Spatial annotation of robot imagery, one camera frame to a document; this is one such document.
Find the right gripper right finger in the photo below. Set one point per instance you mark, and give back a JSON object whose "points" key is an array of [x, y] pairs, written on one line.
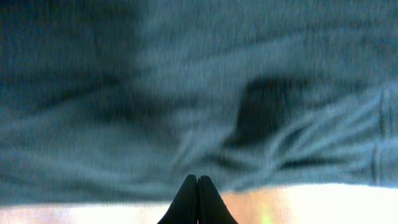
{"points": [[212, 209]]}

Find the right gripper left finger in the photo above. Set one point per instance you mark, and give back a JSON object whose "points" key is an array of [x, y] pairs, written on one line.
{"points": [[183, 209]]}

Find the dark green t-shirt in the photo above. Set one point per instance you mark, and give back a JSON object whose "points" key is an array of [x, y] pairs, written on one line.
{"points": [[118, 101]]}

